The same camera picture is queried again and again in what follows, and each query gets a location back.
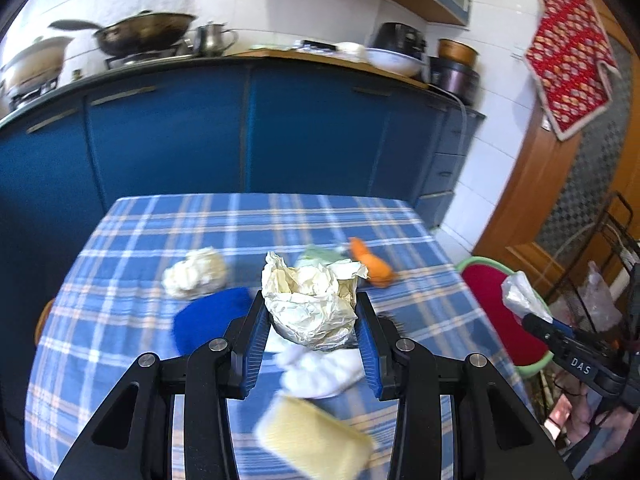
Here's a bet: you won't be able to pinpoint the wooden door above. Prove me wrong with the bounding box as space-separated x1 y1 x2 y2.
472 10 640 311

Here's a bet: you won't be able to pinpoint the steel pot on stove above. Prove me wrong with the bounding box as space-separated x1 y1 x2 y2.
0 35 76 98

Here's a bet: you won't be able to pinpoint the pale green wrapper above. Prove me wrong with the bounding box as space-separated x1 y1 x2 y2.
295 243 352 268

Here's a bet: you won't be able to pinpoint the white power cable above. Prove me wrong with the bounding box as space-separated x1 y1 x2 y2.
430 87 473 196

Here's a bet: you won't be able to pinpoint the blue kitchen cabinets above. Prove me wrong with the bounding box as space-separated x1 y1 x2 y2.
0 55 486 351

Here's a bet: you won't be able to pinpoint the white bowl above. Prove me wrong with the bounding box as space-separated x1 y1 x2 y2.
365 47 425 78

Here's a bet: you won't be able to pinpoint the cream paper wrapper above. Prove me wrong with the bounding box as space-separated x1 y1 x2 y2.
261 251 369 352

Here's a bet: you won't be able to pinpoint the steel kettle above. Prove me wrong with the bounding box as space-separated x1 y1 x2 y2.
192 21 240 57

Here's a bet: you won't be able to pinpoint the metal rack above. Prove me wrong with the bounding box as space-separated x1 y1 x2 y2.
545 192 640 311

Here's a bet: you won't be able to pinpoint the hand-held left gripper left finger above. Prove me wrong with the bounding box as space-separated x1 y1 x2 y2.
52 290 273 480

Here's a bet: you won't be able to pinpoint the clear plastic bag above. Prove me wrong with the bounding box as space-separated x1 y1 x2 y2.
575 260 623 331

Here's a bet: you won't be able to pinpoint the red patterned hanging cloth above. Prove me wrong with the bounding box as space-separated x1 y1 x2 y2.
523 0 622 142

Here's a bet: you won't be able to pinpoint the crumpled white tissue ball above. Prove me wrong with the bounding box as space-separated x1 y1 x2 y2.
162 246 229 302

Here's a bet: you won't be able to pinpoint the clear plastic wrapper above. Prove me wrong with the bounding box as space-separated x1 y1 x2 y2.
501 271 553 324

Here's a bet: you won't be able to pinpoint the red bin with green rim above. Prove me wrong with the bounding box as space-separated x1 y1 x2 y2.
457 256 556 378

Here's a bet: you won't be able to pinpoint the dark metal wok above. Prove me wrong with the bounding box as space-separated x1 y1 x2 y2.
50 10 197 58

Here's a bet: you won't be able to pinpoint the yellow sponge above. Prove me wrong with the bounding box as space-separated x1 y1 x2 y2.
255 394 376 480

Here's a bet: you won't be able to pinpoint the blue cloth piece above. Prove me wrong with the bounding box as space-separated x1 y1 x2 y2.
172 286 253 356

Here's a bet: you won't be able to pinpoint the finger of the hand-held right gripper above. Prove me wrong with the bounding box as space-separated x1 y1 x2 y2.
522 312 616 388

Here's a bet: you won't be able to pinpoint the brown pot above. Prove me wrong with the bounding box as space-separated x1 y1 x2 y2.
438 38 479 67

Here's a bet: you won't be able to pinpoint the dark rice cooker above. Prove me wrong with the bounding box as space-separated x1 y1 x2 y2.
429 55 481 106

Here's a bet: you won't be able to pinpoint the blue plaid tablecloth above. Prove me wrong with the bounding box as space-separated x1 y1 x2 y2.
25 194 531 480

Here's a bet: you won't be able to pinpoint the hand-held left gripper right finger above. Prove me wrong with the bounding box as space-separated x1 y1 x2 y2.
352 292 573 480

